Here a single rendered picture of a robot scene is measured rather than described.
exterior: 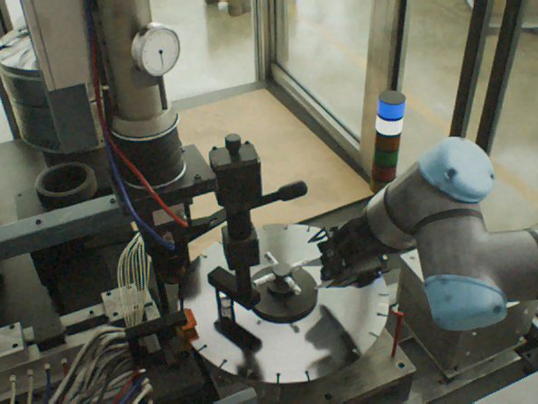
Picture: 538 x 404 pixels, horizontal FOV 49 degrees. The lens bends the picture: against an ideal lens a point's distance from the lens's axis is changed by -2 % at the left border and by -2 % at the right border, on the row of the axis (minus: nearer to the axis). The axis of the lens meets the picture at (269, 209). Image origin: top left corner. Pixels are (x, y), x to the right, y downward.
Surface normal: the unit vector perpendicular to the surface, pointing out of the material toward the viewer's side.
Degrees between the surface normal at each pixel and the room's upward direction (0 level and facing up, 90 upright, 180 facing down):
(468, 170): 32
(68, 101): 90
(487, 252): 19
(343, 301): 0
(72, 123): 90
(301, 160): 0
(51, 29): 90
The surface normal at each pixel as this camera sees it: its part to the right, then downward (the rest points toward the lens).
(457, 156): 0.39, -0.44
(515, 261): 0.04, -0.21
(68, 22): 0.41, 0.57
